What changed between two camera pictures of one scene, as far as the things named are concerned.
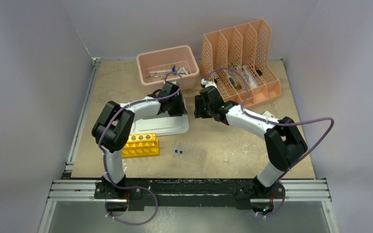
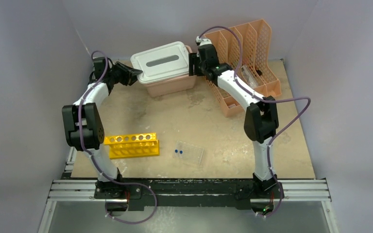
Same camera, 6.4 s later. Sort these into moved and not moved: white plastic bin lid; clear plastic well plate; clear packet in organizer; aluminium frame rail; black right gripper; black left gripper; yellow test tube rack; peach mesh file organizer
Moved: black right gripper; black left gripper; white plastic bin lid
Not moved: peach mesh file organizer; aluminium frame rail; clear plastic well plate; yellow test tube rack; clear packet in organizer
